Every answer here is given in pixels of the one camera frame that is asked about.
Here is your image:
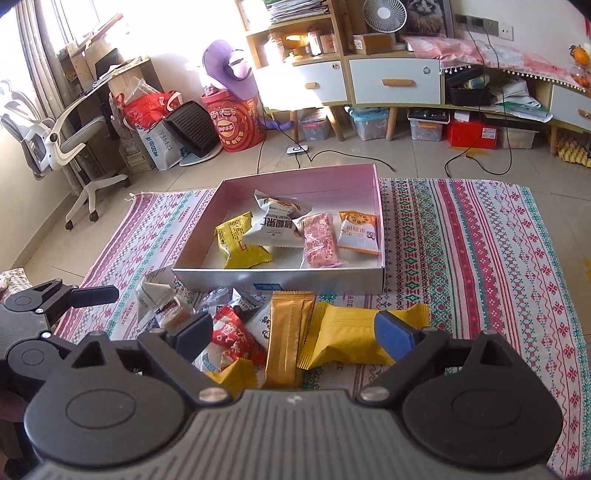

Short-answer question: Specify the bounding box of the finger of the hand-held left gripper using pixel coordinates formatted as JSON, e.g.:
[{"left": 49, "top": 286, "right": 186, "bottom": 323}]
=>
[
  {"left": 28, "top": 330, "right": 84, "bottom": 361},
  {"left": 30, "top": 278, "right": 118, "bottom": 317}
]

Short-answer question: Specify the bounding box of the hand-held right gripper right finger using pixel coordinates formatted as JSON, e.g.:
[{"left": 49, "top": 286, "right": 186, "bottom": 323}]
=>
[{"left": 360, "top": 310, "right": 525, "bottom": 407}]

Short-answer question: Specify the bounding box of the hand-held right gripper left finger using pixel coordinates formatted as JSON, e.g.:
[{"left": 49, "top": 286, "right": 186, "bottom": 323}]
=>
[{"left": 69, "top": 311, "right": 232, "bottom": 409}]

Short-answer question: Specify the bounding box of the clear bread packet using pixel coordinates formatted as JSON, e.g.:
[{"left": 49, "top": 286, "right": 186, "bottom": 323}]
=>
[{"left": 194, "top": 342, "right": 223, "bottom": 373}]

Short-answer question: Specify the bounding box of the red snack packet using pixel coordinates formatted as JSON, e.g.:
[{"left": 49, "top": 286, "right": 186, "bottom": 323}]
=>
[{"left": 210, "top": 305, "right": 266, "bottom": 370}]

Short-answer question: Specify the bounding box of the plain yellow snack packet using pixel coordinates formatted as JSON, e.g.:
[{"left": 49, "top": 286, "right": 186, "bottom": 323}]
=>
[{"left": 295, "top": 302, "right": 431, "bottom": 370}]

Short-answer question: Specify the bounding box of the grey white snack packet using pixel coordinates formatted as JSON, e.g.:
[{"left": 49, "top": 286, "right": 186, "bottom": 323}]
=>
[{"left": 136, "top": 267, "right": 185, "bottom": 324}]

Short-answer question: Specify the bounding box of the silver black snack packet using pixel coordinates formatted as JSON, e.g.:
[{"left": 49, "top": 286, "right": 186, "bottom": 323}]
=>
[{"left": 229, "top": 288, "right": 265, "bottom": 324}]

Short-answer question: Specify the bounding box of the yellow packet orange print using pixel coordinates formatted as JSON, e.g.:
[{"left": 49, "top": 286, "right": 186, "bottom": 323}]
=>
[{"left": 203, "top": 357, "right": 258, "bottom": 400}]

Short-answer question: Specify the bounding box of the plain white snack packet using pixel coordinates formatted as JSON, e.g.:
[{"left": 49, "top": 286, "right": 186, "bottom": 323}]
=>
[{"left": 245, "top": 307, "right": 274, "bottom": 356}]

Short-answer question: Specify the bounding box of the gold stick packet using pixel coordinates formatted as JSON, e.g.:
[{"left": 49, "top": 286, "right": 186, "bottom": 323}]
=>
[{"left": 264, "top": 292, "right": 315, "bottom": 389}]

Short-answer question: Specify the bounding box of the pink cardboard box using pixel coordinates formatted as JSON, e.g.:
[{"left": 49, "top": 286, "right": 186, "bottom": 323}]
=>
[{"left": 172, "top": 162, "right": 386, "bottom": 296}]

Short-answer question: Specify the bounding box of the patterned woven mat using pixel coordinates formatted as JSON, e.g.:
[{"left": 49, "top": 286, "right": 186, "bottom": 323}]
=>
[{"left": 53, "top": 178, "right": 585, "bottom": 478}]

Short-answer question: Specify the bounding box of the yellow packet red label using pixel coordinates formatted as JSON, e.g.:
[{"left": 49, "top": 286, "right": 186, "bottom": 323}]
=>
[{"left": 215, "top": 211, "right": 273, "bottom": 269}]

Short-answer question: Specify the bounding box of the orange white snack packet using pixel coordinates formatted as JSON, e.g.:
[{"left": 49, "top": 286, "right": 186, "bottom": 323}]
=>
[{"left": 336, "top": 210, "right": 380, "bottom": 256}]

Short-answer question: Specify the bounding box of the pink snack bar packet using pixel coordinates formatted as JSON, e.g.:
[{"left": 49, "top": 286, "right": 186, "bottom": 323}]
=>
[{"left": 299, "top": 212, "right": 346, "bottom": 269}]

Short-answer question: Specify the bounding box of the white packet black print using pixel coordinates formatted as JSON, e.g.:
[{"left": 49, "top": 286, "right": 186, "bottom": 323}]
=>
[{"left": 242, "top": 205, "right": 305, "bottom": 250}]

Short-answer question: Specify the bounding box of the white packet brown picture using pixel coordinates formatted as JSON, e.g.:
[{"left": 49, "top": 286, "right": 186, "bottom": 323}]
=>
[{"left": 253, "top": 190, "right": 309, "bottom": 217}]

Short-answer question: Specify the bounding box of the white grey office chair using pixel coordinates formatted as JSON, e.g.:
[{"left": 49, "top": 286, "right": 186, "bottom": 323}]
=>
[{"left": 0, "top": 80, "right": 132, "bottom": 232}]

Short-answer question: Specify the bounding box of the white shopping bag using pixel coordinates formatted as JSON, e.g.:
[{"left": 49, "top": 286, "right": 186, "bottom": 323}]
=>
[{"left": 136, "top": 117, "right": 190, "bottom": 171}]

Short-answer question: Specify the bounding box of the red plastic bag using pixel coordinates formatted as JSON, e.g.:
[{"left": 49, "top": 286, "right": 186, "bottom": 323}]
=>
[{"left": 113, "top": 90, "right": 183, "bottom": 132}]

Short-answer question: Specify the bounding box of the black grille appliance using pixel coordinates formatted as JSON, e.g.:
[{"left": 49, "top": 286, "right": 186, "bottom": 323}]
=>
[{"left": 163, "top": 100, "right": 222, "bottom": 158}]

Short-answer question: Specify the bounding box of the red snack bucket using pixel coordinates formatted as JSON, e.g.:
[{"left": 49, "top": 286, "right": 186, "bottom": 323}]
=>
[{"left": 200, "top": 90, "right": 267, "bottom": 153}]

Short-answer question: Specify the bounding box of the clear bin black lid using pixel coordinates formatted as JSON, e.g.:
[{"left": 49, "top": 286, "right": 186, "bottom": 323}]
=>
[{"left": 409, "top": 107, "right": 451, "bottom": 141}]

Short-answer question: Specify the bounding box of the clear bin blue lid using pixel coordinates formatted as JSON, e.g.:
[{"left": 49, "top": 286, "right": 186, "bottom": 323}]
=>
[{"left": 346, "top": 106, "right": 389, "bottom": 141}]

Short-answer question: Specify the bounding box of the red cardboard box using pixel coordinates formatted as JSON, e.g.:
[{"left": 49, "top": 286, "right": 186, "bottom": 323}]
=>
[{"left": 445, "top": 117, "right": 500, "bottom": 151}]

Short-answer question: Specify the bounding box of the purple plastic tool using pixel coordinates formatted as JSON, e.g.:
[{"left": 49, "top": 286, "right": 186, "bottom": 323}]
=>
[{"left": 259, "top": 115, "right": 296, "bottom": 132}]

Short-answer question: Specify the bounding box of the clear storage bin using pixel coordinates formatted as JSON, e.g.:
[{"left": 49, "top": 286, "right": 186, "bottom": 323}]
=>
[
  {"left": 298, "top": 108, "right": 333, "bottom": 143},
  {"left": 501, "top": 124, "right": 540, "bottom": 149}
]

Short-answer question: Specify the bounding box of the wooden desk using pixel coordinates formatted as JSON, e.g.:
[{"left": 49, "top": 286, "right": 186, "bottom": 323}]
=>
[{"left": 58, "top": 14, "right": 164, "bottom": 176}]

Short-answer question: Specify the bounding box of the grey curtain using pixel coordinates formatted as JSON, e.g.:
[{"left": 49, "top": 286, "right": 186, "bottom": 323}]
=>
[{"left": 14, "top": 0, "right": 70, "bottom": 121}]

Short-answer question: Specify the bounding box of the black storage box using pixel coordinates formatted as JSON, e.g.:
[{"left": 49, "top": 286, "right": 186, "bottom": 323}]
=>
[{"left": 445, "top": 67, "right": 492, "bottom": 106}]

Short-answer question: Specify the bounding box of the purple sun hat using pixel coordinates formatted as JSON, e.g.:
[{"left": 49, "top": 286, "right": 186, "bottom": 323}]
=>
[{"left": 202, "top": 39, "right": 259, "bottom": 100}]

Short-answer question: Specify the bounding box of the yellow egg tray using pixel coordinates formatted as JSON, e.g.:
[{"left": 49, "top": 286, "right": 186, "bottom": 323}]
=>
[{"left": 556, "top": 134, "right": 591, "bottom": 167}]

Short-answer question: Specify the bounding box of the white cabinet drawer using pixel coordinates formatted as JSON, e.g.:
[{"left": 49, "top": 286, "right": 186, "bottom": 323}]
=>
[
  {"left": 254, "top": 60, "right": 348, "bottom": 106},
  {"left": 348, "top": 58, "right": 443, "bottom": 106}
]

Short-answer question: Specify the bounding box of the pile of white bags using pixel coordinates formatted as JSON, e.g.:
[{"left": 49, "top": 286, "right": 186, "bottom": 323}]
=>
[{"left": 492, "top": 76, "right": 552, "bottom": 121}]

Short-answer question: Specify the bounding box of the small cardboard box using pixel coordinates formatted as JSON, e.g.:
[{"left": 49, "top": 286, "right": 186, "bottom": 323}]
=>
[{"left": 353, "top": 33, "right": 395, "bottom": 55}]

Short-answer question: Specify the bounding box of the pink patterned cloth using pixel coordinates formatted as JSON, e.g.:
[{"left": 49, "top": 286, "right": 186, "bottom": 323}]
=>
[{"left": 404, "top": 34, "right": 591, "bottom": 90}]

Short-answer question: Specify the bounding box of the low wooden cabinet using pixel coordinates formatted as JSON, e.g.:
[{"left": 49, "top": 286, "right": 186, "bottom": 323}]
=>
[{"left": 443, "top": 60, "right": 591, "bottom": 158}]

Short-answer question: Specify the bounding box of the pink snack box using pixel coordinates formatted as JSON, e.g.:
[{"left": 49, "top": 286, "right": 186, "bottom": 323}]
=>
[{"left": 307, "top": 30, "right": 335, "bottom": 56}]

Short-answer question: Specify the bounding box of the wooden shelf cabinet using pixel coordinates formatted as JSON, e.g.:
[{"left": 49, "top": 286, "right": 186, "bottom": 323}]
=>
[{"left": 235, "top": 0, "right": 446, "bottom": 141}]

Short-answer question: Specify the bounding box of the framed cat picture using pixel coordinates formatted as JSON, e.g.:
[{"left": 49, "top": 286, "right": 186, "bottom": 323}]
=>
[{"left": 405, "top": 0, "right": 455, "bottom": 38}]

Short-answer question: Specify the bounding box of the white desk fan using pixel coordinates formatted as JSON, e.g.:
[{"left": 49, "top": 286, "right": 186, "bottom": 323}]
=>
[{"left": 361, "top": 0, "right": 408, "bottom": 34}]

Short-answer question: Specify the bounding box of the stack of papers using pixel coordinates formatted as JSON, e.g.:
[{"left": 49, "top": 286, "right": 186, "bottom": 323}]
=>
[{"left": 265, "top": 0, "right": 334, "bottom": 26}]

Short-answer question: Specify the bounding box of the orange fruit decoration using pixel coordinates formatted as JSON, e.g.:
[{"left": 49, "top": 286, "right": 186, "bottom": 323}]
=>
[{"left": 568, "top": 44, "right": 591, "bottom": 88}]

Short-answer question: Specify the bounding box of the round white base plate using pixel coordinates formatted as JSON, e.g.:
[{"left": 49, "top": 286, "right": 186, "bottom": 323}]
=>
[{"left": 179, "top": 147, "right": 223, "bottom": 167}]

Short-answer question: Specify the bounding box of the black power cable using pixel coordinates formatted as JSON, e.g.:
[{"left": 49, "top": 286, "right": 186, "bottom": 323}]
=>
[{"left": 444, "top": 18, "right": 514, "bottom": 177}]

